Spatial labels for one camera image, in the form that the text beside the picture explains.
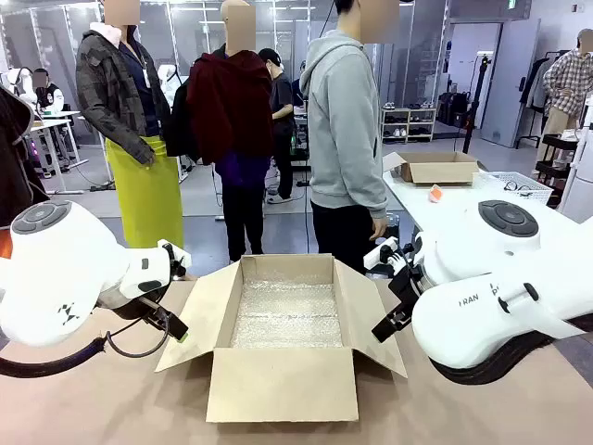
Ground mannequin in dark red jacket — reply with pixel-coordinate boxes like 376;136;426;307
164;0;275;263

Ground shoe rack with shoes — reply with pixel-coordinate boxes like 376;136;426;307
381;107;436;144

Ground black tripod stand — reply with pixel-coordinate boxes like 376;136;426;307
461;53;492;155

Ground person in grey hoodie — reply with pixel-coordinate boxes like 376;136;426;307
298;0;402;279

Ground cardboard box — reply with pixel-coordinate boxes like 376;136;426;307
382;151;481;185
155;253;409;424

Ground person in plaid shirt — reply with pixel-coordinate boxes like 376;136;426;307
536;28;593;163

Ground black utility cart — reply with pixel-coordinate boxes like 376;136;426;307
535;133;580;198

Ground yellow-green skirt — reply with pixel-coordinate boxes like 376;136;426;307
105;135;185;250

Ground white side table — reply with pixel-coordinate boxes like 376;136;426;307
383;159;593;242

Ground person in black with cap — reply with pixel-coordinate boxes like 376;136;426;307
258;47;297;204

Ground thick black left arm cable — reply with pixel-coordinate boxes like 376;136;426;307
0;336;110;379

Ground thin black left gripper cable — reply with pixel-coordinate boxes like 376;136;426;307
102;319;170;359

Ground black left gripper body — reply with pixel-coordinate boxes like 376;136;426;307
96;291;169;322

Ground white cabinet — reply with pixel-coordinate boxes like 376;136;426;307
558;96;593;224

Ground bubble wrap sheet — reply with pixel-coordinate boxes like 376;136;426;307
230;276;345;350

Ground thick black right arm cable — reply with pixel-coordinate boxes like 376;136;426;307
428;317;593;386

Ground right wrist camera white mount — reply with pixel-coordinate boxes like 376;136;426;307
363;235;409;274

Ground person's right forearm grey sleeve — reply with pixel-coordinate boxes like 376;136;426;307
354;152;388;220

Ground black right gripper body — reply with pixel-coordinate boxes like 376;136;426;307
388;259;430;321

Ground white office desk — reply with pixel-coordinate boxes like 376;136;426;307
27;109;90;195

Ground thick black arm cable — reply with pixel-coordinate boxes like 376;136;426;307
428;317;593;386
0;336;110;379

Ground white plastic basket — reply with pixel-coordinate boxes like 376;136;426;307
472;171;555;209

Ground black luggage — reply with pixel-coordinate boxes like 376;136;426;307
437;91;473;129

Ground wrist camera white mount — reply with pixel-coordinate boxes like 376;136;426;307
363;235;409;274
157;239;194;282

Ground clothes rack with garments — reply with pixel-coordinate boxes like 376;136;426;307
516;49;574;149

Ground seated person in black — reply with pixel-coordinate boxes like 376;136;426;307
32;68;64;115

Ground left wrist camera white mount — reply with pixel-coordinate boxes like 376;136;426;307
157;239;194;282

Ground mannequin in plaid jacket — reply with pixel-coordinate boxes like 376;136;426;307
75;0;186;251

